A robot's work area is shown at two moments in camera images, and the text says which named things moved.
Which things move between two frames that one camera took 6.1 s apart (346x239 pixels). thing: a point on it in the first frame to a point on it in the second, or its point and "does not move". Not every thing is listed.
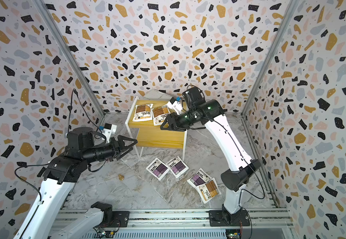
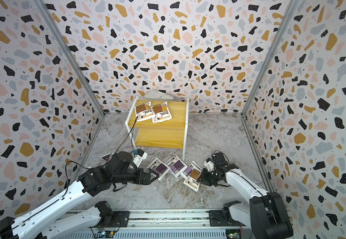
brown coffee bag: x=159 y=113 does not move
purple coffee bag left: x=158 y=169 does not move
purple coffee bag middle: x=177 y=167 does not move
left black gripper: x=116 y=147 to x=147 y=180
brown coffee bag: x=209 y=190 to x=192 y=181
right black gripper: x=172 y=124 to x=204 y=177
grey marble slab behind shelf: x=156 y=95 does not move
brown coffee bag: x=143 y=112 does not move
